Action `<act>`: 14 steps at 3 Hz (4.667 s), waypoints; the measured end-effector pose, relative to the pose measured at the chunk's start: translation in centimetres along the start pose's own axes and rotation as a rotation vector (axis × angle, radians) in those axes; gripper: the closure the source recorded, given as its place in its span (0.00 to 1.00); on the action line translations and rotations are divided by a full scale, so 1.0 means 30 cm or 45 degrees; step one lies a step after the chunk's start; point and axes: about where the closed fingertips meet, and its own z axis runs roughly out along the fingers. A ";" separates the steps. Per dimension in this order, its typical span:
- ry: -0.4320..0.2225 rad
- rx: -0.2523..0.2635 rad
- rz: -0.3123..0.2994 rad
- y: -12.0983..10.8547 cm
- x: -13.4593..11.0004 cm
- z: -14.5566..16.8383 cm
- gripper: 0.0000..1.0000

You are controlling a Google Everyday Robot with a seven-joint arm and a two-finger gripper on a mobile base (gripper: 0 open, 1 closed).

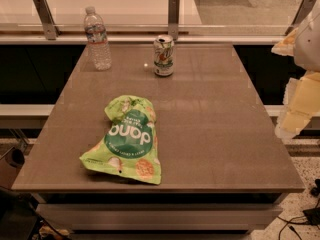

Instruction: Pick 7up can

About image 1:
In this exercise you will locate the metal railing bracket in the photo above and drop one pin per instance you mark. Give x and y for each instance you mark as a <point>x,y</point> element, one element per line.
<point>173,18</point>
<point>51,31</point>
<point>304,9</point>

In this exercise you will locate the green snack bag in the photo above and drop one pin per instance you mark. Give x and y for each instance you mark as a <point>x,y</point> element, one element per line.
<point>130,147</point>

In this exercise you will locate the black power adapter with cables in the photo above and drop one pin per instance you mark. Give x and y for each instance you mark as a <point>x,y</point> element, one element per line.
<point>310,217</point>

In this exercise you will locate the right metal railing bracket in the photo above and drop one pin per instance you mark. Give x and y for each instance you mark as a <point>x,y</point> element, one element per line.
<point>304,9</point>

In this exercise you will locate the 7up soda can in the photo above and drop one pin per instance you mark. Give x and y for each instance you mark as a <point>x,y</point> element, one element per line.
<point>163,55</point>

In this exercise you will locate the clear plastic water bottle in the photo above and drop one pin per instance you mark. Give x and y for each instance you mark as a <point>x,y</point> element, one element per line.
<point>97,39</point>

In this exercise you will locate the brown table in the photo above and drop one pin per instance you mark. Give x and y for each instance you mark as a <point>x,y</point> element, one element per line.
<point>223,168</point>

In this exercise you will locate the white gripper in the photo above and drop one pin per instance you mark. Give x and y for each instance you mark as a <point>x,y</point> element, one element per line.
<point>309,44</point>

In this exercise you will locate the left metal railing bracket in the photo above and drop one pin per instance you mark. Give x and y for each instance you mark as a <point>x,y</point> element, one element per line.
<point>51,31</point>

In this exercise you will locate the middle metal railing bracket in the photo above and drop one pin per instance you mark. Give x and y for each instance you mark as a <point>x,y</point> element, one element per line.
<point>173,18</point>

